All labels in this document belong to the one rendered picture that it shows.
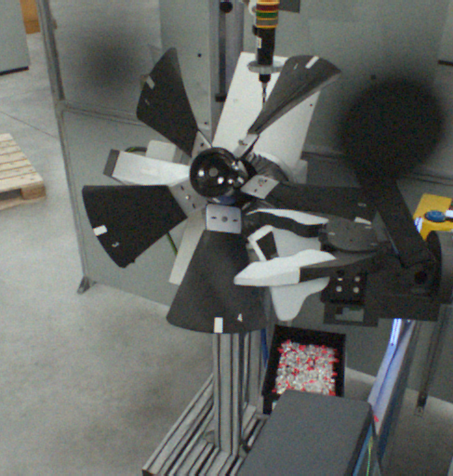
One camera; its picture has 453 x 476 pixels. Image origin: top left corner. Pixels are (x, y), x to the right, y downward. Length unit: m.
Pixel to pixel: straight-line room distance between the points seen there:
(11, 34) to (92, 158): 4.60
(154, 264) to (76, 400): 0.69
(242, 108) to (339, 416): 1.09
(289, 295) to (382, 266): 0.09
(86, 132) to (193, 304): 1.43
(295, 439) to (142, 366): 1.89
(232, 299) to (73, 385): 1.36
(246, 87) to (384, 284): 1.13
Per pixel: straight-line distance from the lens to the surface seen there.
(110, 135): 2.42
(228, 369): 1.78
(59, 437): 2.31
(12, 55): 7.07
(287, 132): 1.52
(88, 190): 1.39
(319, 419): 0.66
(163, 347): 2.57
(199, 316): 1.22
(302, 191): 1.24
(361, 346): 2.35
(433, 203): 1.52
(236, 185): 1.22
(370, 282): 0.53
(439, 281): 0.54
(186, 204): 1.33
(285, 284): 0.48
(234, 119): 1.59
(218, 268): 1.23
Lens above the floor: 1.74
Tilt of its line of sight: 32 degrees down
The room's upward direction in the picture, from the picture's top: straight up
